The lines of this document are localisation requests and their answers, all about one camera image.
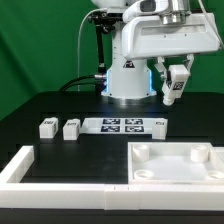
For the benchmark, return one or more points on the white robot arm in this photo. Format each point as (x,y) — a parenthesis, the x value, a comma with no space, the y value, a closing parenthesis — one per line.
(130,80)

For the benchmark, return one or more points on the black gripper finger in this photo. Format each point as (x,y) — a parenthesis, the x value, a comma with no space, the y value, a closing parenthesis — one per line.
(187,63)
(160,67)

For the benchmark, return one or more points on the white square tabletop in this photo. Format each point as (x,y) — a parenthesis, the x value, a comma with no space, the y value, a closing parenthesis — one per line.
(175,163)

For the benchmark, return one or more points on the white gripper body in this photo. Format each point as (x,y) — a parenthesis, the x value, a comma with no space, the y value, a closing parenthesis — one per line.
(147,37)

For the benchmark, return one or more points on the white U-shaped obstacle fence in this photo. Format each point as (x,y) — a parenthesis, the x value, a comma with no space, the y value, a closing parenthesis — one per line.
(14,193)

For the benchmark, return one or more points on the black camera on stand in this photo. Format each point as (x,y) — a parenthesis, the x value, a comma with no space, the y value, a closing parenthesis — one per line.
(104,24)

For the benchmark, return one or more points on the white marker base plate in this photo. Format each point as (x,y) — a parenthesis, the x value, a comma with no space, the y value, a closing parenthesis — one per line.
(121,125)

